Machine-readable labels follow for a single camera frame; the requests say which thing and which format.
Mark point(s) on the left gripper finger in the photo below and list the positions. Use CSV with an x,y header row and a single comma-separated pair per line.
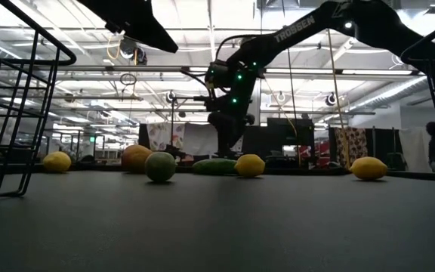
x,y
147,38
153,22

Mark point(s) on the green cucumber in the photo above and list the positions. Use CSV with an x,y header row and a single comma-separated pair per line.
x,y
213,166

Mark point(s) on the yellow lemon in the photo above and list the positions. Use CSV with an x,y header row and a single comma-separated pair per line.
x,y
249,165
368,168
57,161

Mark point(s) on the green lime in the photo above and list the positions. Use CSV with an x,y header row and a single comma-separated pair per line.
x,y
160,166

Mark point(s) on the red yellow apple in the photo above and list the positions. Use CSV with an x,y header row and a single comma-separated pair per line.
x,y
134,156

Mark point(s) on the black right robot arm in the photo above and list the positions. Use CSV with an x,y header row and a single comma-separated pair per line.
x,y
297,30

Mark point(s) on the plain white cloth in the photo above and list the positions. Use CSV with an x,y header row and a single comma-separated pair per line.
x,y
198,138
414,147

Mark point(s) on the black partition panel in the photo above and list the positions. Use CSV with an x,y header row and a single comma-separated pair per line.
x,y
289,132

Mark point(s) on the white floral cloth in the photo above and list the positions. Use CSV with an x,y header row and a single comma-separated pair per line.
x,y
161,136

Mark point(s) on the red cabinet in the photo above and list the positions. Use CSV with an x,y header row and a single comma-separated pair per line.
x,y
321,151

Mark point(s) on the brown patterned cloth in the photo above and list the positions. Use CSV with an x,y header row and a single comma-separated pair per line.
x,y
353,145

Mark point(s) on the thin black frame stand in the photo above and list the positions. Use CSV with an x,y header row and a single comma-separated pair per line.
x,y
172,121

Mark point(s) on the long ceiling light rail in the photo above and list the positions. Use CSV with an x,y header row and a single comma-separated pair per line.
x,y
315,70

